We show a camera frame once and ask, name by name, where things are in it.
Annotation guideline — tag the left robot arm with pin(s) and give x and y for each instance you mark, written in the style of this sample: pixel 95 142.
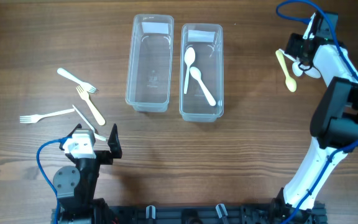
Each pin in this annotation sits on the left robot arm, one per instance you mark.
pixel 75 185

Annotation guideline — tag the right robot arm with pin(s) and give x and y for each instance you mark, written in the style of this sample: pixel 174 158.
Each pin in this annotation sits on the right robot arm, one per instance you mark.
pixel 334 124

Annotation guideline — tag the white spoon slender handle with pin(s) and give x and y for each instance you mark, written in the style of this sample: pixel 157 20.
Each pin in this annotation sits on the white spoon slender handle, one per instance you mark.
pixel 189 58

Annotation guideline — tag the white label right container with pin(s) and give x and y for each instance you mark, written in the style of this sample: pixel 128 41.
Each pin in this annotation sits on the white label right container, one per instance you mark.
pixel 200 36

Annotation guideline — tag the clear plastic container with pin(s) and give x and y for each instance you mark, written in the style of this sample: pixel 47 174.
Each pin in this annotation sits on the clear plastic container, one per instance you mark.
pixel 209 59
pixel 150 66

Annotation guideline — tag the thin white fork lower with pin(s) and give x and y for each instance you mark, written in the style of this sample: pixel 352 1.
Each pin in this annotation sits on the thin white fork lower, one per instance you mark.
pixel 96 135

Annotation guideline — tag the white label container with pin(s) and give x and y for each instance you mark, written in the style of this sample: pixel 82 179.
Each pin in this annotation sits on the white label container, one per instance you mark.
pixel 200 36
pixel 155 28

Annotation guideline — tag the right clear plastic container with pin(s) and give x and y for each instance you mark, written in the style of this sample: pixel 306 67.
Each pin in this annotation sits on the right clear plastic container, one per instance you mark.
pixel 209 59

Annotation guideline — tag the thin white fork left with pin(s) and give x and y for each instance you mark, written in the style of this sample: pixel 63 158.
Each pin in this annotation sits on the thin white fork left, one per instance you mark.
pixel 30 119

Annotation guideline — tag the white plastic spoon thin handle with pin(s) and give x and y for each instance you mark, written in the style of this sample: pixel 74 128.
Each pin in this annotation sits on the white plastic spoon thin handle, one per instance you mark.
pixel 312 72

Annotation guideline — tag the yellow plastic spoon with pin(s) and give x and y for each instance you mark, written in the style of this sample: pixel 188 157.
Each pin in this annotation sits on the yellow plastic spoon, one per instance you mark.
pixel 289 81

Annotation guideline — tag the thin white fork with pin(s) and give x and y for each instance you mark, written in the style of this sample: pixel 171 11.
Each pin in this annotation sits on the thin white fork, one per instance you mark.
pixel 30 119
pixel 96 135

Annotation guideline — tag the white label left container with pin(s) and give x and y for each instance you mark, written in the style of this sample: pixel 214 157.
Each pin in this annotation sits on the white label left container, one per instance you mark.
pixel 155 28

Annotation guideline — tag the yellow plastic fork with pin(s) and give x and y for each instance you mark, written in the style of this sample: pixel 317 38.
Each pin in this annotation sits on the yellow plastic fork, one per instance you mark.
pixel 84 95

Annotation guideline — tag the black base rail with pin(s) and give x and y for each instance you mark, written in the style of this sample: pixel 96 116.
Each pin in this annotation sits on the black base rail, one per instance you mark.
pixel 243 214

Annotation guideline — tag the left clear plastic container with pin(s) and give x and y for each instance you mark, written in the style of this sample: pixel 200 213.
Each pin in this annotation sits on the left clear plastic container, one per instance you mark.
pixel 150 66

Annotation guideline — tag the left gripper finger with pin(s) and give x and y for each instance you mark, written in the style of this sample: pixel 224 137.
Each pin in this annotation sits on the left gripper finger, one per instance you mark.
pixel 78 126
pixel 113 141

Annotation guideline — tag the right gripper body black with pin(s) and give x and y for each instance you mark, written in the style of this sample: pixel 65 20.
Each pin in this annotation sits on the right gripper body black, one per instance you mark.
pixel 295 44

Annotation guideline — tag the thick white plastic spoon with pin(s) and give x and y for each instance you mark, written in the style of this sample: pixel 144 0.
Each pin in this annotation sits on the thick white plastic spoon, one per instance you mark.
pixel 196 74

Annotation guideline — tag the thick white plastic fork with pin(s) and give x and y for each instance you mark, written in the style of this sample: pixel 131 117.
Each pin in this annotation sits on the thick white plastic fork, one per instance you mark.
pixel 86 86

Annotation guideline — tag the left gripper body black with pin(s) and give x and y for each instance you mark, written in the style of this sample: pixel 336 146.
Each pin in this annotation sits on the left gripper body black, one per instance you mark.
pixel 103 157

